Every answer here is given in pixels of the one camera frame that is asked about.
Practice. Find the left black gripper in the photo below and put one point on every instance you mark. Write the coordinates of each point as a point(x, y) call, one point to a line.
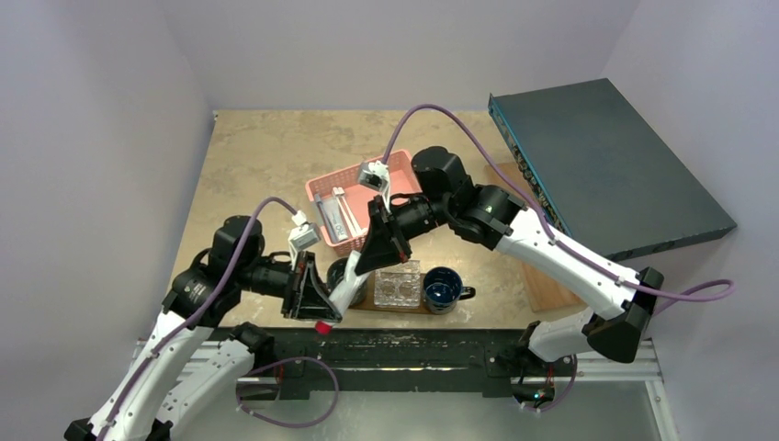
point(307, 306)

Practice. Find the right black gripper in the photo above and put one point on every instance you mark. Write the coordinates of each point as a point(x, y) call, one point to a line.
point(380, 226)

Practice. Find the dark green enamel mug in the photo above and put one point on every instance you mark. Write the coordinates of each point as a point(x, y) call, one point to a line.
point(335, 275)

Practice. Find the white red-capped toothpaste tube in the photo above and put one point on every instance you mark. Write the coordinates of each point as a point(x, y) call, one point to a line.
point(344, 292)

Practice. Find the oval wooden tray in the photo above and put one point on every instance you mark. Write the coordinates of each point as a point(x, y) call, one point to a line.
point(368, 302)

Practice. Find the clear plastic holder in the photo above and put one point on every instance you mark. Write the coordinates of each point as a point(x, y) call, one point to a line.
point(399, 285)

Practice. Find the pink plastic basket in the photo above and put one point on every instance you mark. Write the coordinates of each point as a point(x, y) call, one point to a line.
point(401, 178)

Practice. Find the blue enamel mug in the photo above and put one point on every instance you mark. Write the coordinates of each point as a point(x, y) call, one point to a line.
point(443, 288)

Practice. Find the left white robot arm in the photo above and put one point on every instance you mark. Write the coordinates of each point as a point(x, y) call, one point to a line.
point(152, 402)

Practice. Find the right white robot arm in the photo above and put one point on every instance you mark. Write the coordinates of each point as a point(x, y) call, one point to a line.
point(619, 308)

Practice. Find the wooden board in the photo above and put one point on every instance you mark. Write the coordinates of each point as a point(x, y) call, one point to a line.
point(543, 292)

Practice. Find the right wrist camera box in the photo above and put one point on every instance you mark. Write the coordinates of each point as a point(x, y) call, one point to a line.
point(375, 175)

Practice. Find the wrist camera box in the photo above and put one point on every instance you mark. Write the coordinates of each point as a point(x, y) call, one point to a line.
point(303, 236)
point(375, 175)

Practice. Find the black aluminium base frame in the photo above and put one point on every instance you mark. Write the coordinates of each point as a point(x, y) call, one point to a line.
point(483, 361)

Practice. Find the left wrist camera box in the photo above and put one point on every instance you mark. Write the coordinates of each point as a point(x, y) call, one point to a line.
point(303, 236)

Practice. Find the dark network switch box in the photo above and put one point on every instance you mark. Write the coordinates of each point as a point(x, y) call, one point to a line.
point(602, 174)

